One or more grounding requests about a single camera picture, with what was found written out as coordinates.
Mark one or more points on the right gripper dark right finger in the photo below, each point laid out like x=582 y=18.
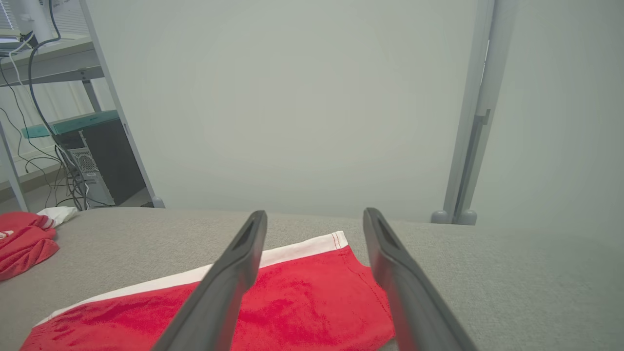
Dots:
x=414 y=302

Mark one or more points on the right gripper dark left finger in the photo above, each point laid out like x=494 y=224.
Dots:
x=219 y=292

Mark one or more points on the red garment with white band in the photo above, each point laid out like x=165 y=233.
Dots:
x=312 y=297

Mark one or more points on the red garment with white stripes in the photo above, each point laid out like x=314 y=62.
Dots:
x=24 y=243

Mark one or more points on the black desktop computer tower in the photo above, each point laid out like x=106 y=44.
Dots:
x=117 y=161

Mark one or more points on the teal flat box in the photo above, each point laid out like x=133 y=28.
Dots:
x=83 y=122

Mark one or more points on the white monitor stand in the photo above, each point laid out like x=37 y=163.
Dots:
x=36 y=19

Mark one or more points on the grey double-foot partition post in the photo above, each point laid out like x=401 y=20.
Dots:
x=480 y=122

